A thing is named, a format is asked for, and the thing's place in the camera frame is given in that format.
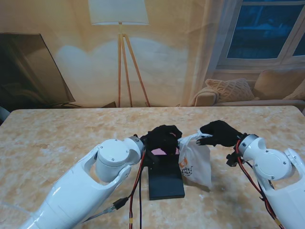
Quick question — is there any tripod floor lamp white shade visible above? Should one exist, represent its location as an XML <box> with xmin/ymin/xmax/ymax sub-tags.
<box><xmin>88</xmin><ymin>0</ymin><xmax>151</xmax><ymax>108</ymax></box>

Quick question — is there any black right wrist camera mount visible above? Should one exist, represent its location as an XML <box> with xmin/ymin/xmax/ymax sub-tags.
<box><xmin>226</xmin><ymin>152</ymin><xmax>240</xmax><ymax>167</ymax></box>

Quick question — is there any red black arm cable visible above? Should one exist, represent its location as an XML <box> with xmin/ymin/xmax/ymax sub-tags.
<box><xmin>128</xmin><ymin>151</ymin><xmax>146</xmax><ymax>229</ymax></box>
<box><xmin>234</xmin><ymin>140</ymin><xmax>285</xmax><ymax>229</ymax></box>

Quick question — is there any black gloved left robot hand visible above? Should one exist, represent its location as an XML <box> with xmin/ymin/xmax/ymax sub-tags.
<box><xmin>140</xmin><ymin>125</ymin><xmax>183</xmax><ymax>155</ymax></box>

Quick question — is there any dark flat television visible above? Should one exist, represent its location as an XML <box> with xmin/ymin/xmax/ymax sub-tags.
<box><xmin>0</xmin><ymin>32</ymin><xmax>76</xmax><ymax>108</ymax></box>

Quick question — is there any beige sofa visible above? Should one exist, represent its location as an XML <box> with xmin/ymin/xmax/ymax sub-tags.
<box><xmin>190</xmin><ymin>80</ymin><xmax>305</xmax><ymax>107</ymax></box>

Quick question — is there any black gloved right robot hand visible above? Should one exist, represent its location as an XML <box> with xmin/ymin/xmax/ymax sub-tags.
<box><xmin>195</xmin><ymin>120</ymin><xmax>244</xmax><ymax>148</ymax></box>

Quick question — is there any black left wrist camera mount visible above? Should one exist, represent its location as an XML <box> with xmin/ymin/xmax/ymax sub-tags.
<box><xmin>144</xmin><ymin>150</ymin><xmax>160</xmax><ymax>170</ymax></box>

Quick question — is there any sheer cream curtain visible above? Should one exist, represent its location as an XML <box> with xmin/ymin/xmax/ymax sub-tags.
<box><xmin>183</xmin><ymin>0</ymin><xmax>241</xmax><ymax>107</ymax></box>

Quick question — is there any white plastic bag orange logo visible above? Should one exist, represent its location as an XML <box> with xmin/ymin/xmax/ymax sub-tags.
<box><xmin>178</xmin><ymin>130</ymin><xmax>213</xmax><ymax>189</ymax></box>

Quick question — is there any cream knitted pillow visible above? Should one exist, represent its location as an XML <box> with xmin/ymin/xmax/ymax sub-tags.
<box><xmin>205</xmin><ymin>78</ymin><xmax>255</xmax><ymax>102</ymax></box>
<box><xmin>283</xmin><ymin>80</ymin><xmax>305</xmax><ymax>101</ymax></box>

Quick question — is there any white framed window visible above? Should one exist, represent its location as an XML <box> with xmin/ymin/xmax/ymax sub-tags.
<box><xmin>215</xmin><ymin>0</ymin><xmax>305</xmax><ymax>72</ymax></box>

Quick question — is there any dark grey chair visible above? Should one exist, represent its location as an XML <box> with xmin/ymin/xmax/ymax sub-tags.
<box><xmin>0</xmin><ymin>105</ymin><xmax>10</xmax><ymax>126</ymax></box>

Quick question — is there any black gift box pink inside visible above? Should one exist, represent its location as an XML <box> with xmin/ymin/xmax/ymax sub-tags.
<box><xmin>147</xmin><ymin>130</ymin><xmax>181</xmax><ymax>169</ymax></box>

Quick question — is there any red black left arm cable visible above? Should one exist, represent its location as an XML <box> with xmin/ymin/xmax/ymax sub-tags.
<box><xmin>128</xmin><ymin>151</ymin><xmax>146</xmax><ymax>229</ymax></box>

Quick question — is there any plain beige pillow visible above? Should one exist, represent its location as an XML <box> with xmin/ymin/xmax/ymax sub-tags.
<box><xmin>253</xmin><ymin>69</ymin><xmax>305</xmax><ymax>100</ymax></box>

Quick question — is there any red black right arm cable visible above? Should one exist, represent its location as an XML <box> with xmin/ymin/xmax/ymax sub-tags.
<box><xmin>234</xmin><ymin>140</ymin><xmax>285</xmax><ymax>229</ymax></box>

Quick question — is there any black gift box lid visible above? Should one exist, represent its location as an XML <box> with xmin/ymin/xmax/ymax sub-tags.
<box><xmin>147</xmin><ymin>166</ymin><xmax>186</xmax><ymax>201</ymax></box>

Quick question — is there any grey cable with black plug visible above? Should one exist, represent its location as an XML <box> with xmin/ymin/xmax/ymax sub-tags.
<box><xmin>88</xmin><ymin>197</ymin><xmax>131</xmax><ymax>221</ymax></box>

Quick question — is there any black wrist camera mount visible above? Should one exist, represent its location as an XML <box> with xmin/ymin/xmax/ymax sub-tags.
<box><xmin>144</xmin><ymin>150</ymin><xmax>160</xmax><ymax>170</ymax></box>
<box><xmin>226</xmin><ymin>152</ymin><xmax>240</xmax><ymax>167</ymax></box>

